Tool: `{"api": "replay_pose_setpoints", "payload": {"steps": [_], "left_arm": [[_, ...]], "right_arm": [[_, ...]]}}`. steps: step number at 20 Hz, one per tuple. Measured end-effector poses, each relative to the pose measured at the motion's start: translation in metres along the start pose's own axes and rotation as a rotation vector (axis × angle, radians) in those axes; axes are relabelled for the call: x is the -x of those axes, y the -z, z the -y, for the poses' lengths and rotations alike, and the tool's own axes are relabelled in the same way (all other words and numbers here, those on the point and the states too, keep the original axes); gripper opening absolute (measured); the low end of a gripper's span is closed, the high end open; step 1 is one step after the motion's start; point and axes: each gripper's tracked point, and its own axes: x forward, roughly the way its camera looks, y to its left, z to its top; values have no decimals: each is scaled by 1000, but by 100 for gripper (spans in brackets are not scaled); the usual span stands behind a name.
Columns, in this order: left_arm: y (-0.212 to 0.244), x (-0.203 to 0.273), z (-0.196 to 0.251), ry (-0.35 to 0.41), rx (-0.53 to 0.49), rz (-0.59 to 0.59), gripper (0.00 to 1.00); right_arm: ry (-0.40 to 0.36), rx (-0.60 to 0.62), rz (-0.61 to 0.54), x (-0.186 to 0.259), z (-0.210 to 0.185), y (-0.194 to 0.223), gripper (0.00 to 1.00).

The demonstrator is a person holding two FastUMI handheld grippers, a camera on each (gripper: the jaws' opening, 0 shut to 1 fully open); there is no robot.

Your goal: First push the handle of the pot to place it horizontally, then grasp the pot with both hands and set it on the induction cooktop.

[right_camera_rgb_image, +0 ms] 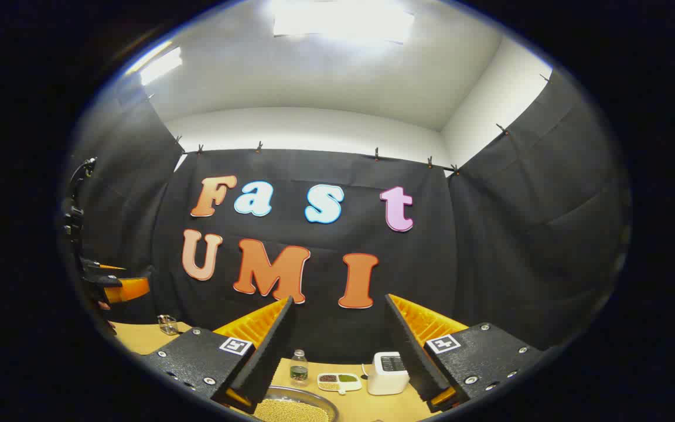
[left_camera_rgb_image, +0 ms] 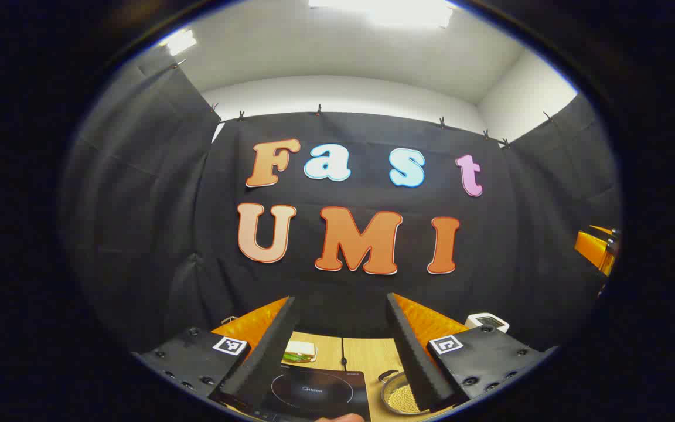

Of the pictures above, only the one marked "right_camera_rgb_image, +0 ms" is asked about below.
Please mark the large ceiling light panel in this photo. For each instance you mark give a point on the large ceiling light panel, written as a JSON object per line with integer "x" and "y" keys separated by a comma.
{"x": 343, "y": 20}

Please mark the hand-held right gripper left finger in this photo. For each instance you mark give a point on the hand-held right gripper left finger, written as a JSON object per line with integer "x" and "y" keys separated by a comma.
{"x": 267, "y": 351}

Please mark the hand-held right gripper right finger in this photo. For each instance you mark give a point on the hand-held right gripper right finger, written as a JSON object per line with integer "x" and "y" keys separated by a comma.
{"x": 411, "y": 351}

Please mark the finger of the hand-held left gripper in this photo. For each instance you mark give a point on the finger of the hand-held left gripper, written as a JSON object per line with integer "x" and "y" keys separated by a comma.
{"x": 94, "y": 265}
{"x": 129, "y": 289}

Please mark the small ceiling light panel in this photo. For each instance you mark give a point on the small ceiling light panel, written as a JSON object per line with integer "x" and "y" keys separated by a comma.
{"x": 160, "y": 65}

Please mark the white toaster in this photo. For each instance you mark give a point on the white toaster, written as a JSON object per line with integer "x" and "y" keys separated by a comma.
{"x": 385, "y": 378}

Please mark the white divided bean dish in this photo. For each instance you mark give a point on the white divided bean dish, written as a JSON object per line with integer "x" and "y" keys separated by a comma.
{"x": 339, "y": 383}

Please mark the pile of yellow soybeans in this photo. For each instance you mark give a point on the pile of yellow soybeans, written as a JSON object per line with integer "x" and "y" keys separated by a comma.
{"x": 290, "y": 411}

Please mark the clear plastic water bottle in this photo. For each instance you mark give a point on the clear plastic water bottle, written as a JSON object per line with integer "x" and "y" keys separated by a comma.
{"x": 299, "y": 370}

